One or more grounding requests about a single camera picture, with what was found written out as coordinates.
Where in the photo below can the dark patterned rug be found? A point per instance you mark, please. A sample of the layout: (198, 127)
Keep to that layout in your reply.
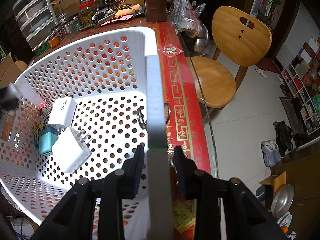
(292, 116)

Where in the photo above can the folded cardboard box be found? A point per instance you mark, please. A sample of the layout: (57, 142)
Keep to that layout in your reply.
(6, 68)

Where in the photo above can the pink patterned charger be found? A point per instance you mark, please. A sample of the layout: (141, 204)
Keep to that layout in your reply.
(45, 108)

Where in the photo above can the yellow paper card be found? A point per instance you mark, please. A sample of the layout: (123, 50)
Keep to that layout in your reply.
(183, 217)

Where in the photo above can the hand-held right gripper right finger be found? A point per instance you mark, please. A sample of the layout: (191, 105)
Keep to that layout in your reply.
(180, 173)

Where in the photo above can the light blue charger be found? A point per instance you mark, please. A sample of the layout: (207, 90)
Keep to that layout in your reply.
(48, 140)

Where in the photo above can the white charger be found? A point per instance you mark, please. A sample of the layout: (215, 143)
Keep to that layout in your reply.
(62, 111)
(70, 152)

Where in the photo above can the metal basin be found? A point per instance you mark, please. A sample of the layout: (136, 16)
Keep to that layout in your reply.
(282, 201)

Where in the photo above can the yellow green toy car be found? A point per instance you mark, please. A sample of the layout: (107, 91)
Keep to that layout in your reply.
(40, 130)

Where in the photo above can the empty glass jar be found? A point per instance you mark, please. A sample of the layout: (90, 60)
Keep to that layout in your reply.
(72, 27)

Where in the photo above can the glass jar of pickles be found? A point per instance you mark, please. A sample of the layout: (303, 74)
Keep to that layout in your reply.
(87, 13)

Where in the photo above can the white printed bowl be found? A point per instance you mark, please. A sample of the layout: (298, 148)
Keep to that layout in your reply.
(191, 26)

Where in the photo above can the wooden cabinet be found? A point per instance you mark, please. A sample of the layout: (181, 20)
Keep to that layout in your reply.
(300, 177)

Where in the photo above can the orange jam jar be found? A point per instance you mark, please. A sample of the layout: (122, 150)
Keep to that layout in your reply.
(53, 40)

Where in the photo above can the pair of dark shoes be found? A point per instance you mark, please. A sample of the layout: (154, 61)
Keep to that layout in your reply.
(283, 132)

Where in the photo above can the pair of grey slippers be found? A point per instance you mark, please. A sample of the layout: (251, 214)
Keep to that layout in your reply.
(270, 152)

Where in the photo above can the small glass jar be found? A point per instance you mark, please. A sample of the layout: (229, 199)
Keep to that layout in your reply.
(61, 18)

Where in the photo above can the red printed tablecloth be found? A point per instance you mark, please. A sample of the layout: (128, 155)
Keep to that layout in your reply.
(180, 100)

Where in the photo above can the yellow wrapped item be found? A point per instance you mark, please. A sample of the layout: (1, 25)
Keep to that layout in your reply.
(127, 11)

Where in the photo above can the wooden chair with holes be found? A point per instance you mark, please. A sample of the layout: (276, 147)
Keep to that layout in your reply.
(240, 42)

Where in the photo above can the brown mug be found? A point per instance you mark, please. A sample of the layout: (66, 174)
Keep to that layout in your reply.
(156, 8)

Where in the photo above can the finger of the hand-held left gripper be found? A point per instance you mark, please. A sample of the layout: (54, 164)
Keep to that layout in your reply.
(8, 100)

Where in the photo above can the brown cardboard box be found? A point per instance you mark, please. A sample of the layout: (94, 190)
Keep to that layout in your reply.
(72, 3)

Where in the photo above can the white perforated plastic basket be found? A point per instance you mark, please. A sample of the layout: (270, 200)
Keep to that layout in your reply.
(117, 62)

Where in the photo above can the white cube shelf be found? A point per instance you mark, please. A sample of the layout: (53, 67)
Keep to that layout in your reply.
(303, 92)

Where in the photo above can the green plastic base basket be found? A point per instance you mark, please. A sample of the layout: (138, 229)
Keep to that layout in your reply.
(41, 49)

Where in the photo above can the clear plastic bag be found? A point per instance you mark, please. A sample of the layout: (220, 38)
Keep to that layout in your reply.
(185, 7)

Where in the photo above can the clear tiered dish cover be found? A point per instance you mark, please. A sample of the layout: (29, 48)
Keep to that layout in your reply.
(32, 17)

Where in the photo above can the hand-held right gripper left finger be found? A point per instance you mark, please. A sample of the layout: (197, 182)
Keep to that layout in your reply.
(138, 172)

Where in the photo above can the potted plant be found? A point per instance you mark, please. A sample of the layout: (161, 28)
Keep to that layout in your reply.
(271, 5)

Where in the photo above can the red diamond paper sticker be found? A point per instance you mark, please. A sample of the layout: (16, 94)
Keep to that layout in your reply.
(172, 51)

